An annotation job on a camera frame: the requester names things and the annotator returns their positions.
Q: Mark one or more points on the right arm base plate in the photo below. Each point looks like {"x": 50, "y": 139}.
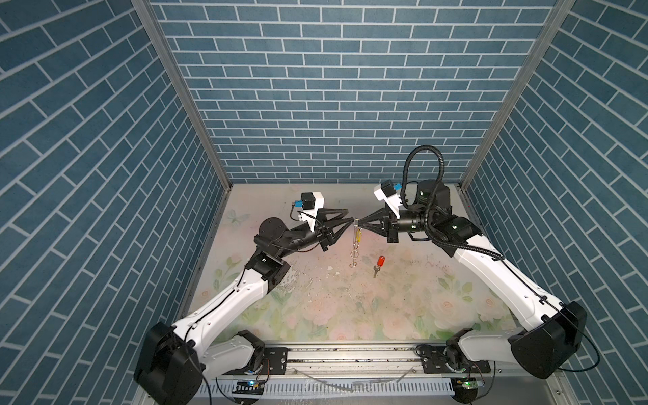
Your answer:
{"x": 442, "y": 359}

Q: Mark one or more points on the white slotted cable duct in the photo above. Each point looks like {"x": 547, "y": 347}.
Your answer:
{"x": 305, "y": 388}

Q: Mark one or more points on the right green circuit board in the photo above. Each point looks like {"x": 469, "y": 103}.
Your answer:
{"x": 465, "y": 385}

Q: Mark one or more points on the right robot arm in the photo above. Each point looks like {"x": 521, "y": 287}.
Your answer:
{"x": 549, "y": 332}

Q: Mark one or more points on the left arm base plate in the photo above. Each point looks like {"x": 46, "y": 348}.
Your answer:
{"x": 273, "y": 361}

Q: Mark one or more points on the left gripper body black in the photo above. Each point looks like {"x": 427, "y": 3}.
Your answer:
{"x": 318, "y": 235}

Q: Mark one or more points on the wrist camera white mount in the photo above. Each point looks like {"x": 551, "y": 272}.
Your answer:
{"x": 308, "y": 206}
{"x": 389, "y": 193}

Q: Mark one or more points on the left green circuit board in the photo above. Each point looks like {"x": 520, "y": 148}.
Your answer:
{"x": 255, "y": 388}

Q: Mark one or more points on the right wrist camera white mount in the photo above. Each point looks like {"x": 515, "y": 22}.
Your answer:
{"x": 389, "y": 193}

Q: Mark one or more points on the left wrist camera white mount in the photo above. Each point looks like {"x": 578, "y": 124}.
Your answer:
{"x": 308, "y": 206}

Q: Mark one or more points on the right corner aluminium post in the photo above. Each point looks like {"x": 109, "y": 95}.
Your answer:
{"x": 555, "y": 19}

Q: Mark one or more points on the key with red tag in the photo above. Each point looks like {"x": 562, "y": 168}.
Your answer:
{"x": 379, "y": 264}

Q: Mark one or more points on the green circuit board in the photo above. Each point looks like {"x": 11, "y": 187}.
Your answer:
{"x": 465, "y": 385}
{"x": 255, "y": 388}

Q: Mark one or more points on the corner aluminium post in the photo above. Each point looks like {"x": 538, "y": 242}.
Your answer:
{"x": 152, "y": 27}
{"x": 555, "y": 19}

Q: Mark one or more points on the left corner aluminium post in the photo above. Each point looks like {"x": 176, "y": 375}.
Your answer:
{"x": 152, "y": 27}

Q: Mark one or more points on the aluminium front rail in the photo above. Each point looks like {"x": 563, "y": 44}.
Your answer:
{"x": 505, "y": 384}

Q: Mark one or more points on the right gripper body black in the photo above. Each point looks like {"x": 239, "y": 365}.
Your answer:
{"x": 392, "y": 229}

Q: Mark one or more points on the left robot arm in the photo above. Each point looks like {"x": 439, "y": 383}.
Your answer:
{"x": 176, "y": 360}

